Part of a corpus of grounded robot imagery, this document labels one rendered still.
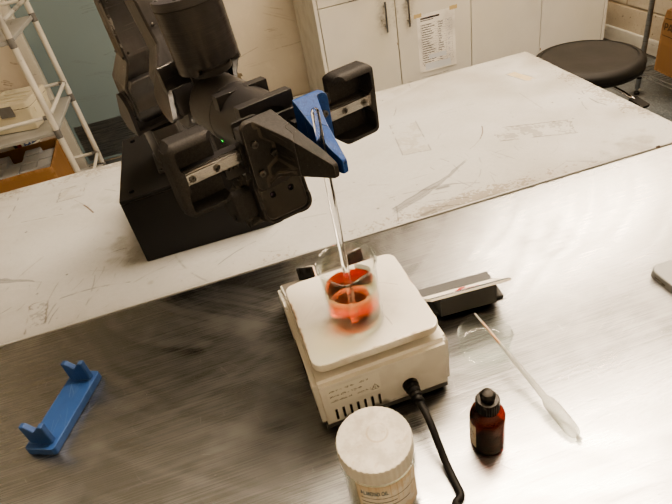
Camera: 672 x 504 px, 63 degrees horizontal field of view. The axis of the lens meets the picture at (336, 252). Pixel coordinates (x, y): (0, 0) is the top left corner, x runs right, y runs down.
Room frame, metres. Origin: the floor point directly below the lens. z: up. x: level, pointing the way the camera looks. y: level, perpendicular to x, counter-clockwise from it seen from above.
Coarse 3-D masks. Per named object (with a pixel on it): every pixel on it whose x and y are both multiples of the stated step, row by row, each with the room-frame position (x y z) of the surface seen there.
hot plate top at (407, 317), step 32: (384, 256) 0.45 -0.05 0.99; (288, 288) 0.43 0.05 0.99; (320, 288) 0.42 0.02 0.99; (384, 288) 0.40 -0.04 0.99; (416, 288) 0.39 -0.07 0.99; (320, 320) 0.37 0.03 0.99; (384, 320) 0.36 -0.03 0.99; (416, 320) 0.35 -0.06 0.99; (320, 352) 0.33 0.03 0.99; (352, 352) 0.33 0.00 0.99
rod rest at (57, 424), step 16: (64, 368) 0.44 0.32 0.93; (80, 368) 0.44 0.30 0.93; (80, 384) 0.43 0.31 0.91; (96, 384) 0.44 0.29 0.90; (64, 400) 0.41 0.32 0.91; (80, 400) 0.41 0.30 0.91; (48, 416) 0.40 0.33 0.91; (64, 416) 0.39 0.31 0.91; (32, 432) 0.36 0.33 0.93; (48, 432) 0.36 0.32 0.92; (64, 432) 0.37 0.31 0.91; (32, 448) 0.36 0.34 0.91; (48, 448) 0.36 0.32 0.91
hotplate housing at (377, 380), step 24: (288, 312) 0.42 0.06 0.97; (432, 336) 0.34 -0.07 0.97; (360, 360) 0.33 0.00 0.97; (384, 360) 0.33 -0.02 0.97; (408, 360) 0.33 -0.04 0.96; (432, 360) 0.33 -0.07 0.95; (312, 384) 0.32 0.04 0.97; (336, 384) 0.32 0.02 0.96; (360, 384) 0.32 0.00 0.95; (384, 384) 0.32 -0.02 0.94; (408, 384) 0.32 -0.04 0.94; (432, 384) 0.33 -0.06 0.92; (336, 408) 0.31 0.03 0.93; (360, 408) 0.32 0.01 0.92
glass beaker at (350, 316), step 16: (352, 240) 0.39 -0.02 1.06; (320, 256) 0.38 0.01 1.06; (336, 256) 0.39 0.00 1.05; (352, 256) 0.39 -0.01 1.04; (368, 256) 0.38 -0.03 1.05; (320, 272) 0.37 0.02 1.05; (336, 272) 0.39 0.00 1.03; (368, 272) 0.34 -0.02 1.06; (336, 288) 0.34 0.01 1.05; (352, 288) 0.34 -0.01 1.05; (368, 288) 0.34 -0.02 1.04; (336, 304) 0.34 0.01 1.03; (352, 304) 0.34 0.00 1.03; (368, 304) 0.34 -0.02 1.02; (336, 320) 0.35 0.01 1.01; (352, 320) 0.34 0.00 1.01; (368, 320) 0.34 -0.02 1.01; (352, 336) 0.34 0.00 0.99
